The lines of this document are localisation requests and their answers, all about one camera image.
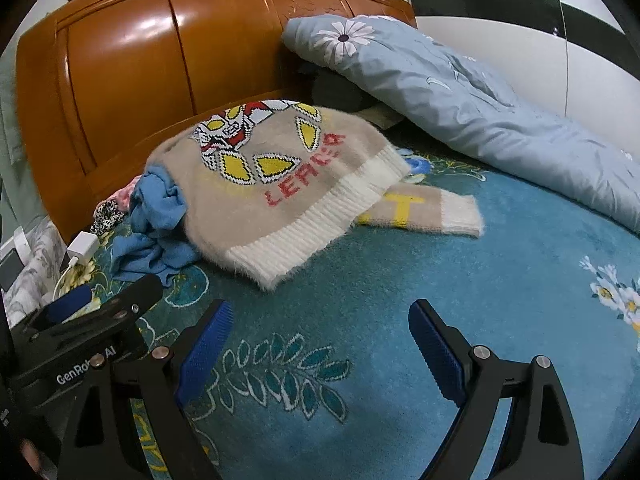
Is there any pink garment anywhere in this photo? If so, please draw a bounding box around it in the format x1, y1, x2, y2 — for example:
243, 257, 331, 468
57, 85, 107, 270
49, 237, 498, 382
116, 175, 147, 211

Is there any wooden headboard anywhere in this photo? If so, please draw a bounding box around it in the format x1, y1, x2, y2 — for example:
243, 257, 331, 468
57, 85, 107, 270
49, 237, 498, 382
15, 0, 418, 246

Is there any grey floral cloth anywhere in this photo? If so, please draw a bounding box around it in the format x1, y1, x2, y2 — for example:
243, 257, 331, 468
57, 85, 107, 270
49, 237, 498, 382
0, 215, 71, 331

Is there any light blue floral quilt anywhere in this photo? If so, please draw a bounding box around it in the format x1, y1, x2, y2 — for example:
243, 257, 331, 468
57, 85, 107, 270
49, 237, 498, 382
281, 14, 640, 233

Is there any dark cloth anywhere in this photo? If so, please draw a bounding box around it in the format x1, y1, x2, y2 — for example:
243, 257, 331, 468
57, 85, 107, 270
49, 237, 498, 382
300, 62, 406, 128

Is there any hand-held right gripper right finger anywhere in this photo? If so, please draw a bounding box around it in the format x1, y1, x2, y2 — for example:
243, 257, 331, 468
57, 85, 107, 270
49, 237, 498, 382
408, 299, 586, 480

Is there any person's left hand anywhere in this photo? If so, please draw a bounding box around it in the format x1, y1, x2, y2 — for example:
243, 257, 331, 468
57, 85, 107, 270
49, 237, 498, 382
21, 439, 43, 472

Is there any white charger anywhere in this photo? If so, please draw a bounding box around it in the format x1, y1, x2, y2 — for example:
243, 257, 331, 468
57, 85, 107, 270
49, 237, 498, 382
66, 231, 101, 266

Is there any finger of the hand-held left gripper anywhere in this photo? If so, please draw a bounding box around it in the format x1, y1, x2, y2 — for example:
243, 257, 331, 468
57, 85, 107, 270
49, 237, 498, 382
20, 275, 165, 347
36, 284, 96, 327

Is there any white device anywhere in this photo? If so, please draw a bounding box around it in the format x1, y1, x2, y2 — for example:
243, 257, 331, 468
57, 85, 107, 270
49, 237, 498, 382
0, 227, 32, 292

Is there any teal floral blanket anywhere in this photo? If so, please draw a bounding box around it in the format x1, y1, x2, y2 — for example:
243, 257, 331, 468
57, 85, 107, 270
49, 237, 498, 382
50, 135, 640, 480

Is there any blue garment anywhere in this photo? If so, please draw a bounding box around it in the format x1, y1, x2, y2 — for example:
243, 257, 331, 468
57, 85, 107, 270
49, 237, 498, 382
111, 164, 203, 288

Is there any white cable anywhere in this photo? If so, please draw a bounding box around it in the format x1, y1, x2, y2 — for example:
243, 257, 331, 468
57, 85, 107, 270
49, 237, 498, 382
52, 255, 81, 306

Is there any black and white patterned cloth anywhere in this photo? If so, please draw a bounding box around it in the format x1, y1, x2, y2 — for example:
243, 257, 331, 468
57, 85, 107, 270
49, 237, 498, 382
90, 199, 127, 236

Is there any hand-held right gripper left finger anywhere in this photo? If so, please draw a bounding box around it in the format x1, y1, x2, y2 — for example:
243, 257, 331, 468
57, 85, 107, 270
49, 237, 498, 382
57, 299, 234, 480

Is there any beige knit sweater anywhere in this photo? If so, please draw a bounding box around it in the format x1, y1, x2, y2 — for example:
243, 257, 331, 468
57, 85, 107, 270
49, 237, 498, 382
145, 100, 485, 292

